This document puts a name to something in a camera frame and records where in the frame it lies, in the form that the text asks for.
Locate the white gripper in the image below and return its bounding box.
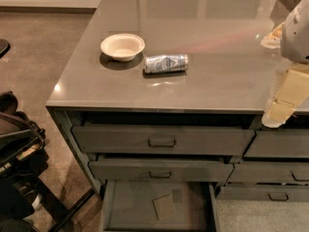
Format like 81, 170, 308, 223
261, 0, 309, 129

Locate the silver blue redbull can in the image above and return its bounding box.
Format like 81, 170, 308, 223
145, 54, 188, 74

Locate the grey middle right drawer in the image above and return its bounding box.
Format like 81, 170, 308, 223
228, 162, 309, 184

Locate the grey bottom right drawer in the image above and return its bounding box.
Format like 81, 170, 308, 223
216, 186, 309, 202

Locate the grey top left drawer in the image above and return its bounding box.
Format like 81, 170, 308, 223
72, 125, 255, 156

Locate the grey middle left drawer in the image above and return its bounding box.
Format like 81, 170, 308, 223
89, 157, 234, 182

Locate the grey open bottom drawer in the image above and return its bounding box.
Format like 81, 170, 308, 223
98, 181, 220, 232

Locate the white paper bowl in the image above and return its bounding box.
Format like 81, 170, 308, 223
100, 34, 145, 62

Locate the brown square card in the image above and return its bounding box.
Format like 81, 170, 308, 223
153, 194, 177, 220

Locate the black round object at left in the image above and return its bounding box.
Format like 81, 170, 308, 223
0, 39, 11, 58

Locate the black office chair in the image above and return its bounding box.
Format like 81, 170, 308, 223
0, 91, 94, 232

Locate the grey counter cabinet frame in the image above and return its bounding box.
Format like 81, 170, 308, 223
49, 107, 309, 197

